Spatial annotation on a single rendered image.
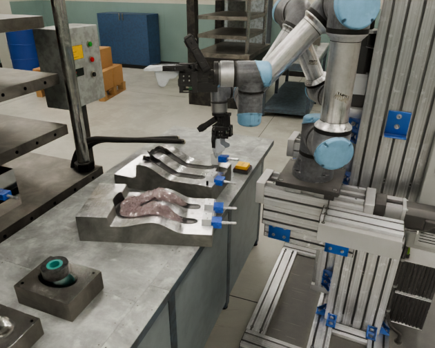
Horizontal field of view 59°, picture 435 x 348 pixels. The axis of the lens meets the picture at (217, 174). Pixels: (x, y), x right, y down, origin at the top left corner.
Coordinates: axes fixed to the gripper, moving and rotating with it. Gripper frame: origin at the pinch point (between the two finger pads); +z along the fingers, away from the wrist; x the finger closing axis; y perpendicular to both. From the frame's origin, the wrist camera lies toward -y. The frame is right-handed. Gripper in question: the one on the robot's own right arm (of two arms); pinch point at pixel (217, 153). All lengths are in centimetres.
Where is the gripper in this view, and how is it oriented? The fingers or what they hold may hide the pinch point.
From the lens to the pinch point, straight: 182.3
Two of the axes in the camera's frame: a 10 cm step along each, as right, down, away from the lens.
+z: 0.4, 9.5, 3.2
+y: 9.3, 0.8, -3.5
